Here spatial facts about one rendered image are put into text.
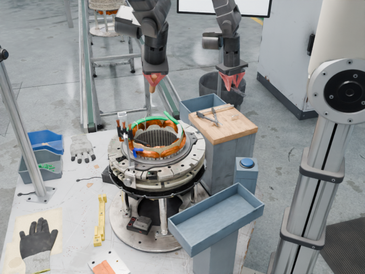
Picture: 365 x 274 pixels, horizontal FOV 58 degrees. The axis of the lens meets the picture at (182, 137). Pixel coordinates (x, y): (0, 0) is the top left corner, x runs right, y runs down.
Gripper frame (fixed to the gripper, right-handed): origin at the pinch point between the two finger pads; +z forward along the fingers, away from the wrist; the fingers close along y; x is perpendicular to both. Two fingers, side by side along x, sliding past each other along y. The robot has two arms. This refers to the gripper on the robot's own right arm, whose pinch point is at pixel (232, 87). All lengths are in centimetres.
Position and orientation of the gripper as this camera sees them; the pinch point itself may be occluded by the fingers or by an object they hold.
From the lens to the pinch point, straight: 126.2
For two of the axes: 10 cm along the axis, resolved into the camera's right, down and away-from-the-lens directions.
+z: 0.9, 8.3, 5.5
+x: 4.2, 4.7, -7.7
